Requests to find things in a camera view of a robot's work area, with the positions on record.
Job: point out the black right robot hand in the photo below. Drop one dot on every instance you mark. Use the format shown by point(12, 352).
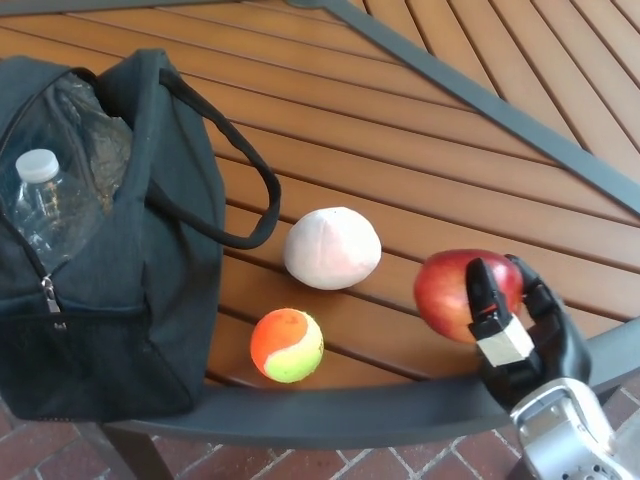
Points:
point(555, 350)

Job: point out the red apple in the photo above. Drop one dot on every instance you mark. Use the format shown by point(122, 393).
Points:
point(442, 295)

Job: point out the white round soft toy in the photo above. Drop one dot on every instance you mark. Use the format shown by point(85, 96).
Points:
point(330, 250)

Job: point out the orange and yellow tennis ball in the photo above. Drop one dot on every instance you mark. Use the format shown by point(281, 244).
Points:
point(286, 347)

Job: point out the clear plastic water bottle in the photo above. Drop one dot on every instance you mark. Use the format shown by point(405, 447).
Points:
point(50, 210)

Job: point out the dark grey insulated lunch bag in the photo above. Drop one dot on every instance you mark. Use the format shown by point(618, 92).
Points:
point(165, 270)

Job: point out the dark metal table leg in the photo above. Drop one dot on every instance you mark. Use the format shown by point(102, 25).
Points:
point(140, 460)

